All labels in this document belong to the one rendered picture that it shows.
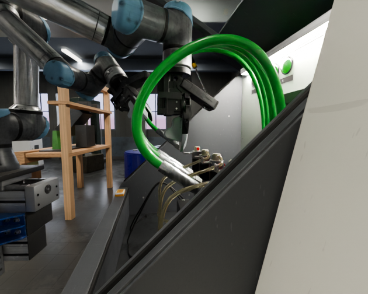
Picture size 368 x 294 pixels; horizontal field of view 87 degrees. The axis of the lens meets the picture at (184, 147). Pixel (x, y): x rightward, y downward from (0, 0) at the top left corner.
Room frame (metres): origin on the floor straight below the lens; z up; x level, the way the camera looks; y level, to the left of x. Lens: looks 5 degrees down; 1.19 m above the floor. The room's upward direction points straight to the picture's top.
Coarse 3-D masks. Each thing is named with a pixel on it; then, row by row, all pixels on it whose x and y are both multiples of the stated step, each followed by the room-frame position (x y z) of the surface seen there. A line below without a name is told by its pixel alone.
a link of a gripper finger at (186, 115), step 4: (188, 104) 0.50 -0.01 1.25; (188, 108) 0.48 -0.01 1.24; (184, 112) 0.48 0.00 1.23; (188, 112) 0.48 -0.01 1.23; (184, 116) 0.48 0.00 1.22; (188, 116) 0.48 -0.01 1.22; (184, 120) 0.48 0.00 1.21; (188, 120) 0.48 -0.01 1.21; (184, 124) 0.49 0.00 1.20; (188, 124) 0.48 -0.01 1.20; (184, 128) 0.49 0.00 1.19; (188, 128) 0.49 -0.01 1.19; (184, 132) 0.49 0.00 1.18
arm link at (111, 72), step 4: (112, 68) 0.71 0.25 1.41; (116, 68) 0.71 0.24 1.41; (120, 68) 0.73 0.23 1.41; (108, 72) 0.70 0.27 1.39; (112, 72) 0.70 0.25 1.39; (116, 72) 0.70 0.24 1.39; (120, 72) 0.71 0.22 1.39; (104, 76) 0.72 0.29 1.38; (108, 76) 0.70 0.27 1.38; (112, 76) 0.70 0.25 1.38; (108, 80) 0.70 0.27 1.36; (108, 84) 0.71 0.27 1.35
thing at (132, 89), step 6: (114, 78) 0.69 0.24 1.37; (120, 78) 0.70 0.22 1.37; (126, 78) 0.72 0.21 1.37; (114, 84) 0.71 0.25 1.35; (120, 84) 0.70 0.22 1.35; (108, 90) 0.71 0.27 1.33; (114, 90) 0.70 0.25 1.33; (120, 90) 0.66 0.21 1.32; (132, 90) 0.66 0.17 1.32; (114, 96) 0.67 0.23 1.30; (120, 96) 0.66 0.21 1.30; (126, 96) 0.65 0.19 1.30; (114, 102) 0.68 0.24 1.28; (120, 102) 0.66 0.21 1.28; (126, 102) 0.65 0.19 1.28; (120, 108) 0.66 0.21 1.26; (126, 108) 0.68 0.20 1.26
